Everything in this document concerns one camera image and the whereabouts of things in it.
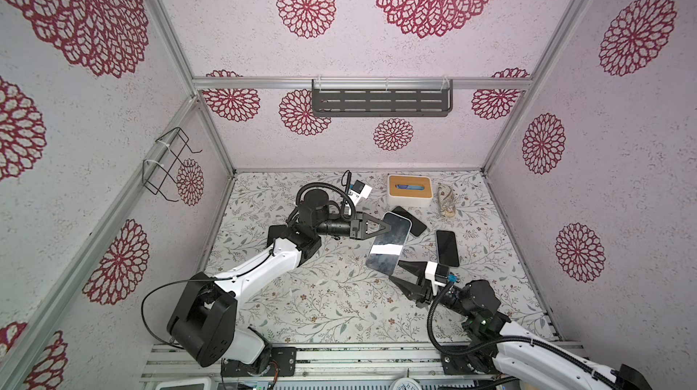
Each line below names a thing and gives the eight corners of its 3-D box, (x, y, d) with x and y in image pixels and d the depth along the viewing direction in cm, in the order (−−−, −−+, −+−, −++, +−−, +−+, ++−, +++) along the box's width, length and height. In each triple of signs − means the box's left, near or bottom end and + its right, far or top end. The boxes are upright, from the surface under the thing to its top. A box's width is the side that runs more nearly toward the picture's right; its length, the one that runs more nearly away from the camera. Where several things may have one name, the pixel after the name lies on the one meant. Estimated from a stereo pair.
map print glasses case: (440, 218, 107) (443, 213, 104) (432, 189, 117) (435, 183, 114) (457, 218, 107) (459, 213, 104) (447, 189, 117) (450, 183, 114)
